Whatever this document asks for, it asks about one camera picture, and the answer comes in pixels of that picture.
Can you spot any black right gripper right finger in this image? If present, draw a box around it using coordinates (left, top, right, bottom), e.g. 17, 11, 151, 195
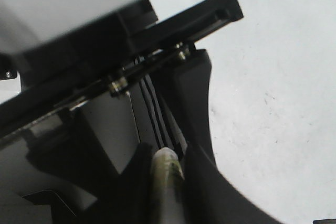
154, 49, 279, 223

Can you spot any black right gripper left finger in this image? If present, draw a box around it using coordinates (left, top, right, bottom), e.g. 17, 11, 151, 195
26, 98, 152, 223

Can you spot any white whiteboard marker with tape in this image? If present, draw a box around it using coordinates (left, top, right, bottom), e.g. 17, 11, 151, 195
149, 147, 186, 223

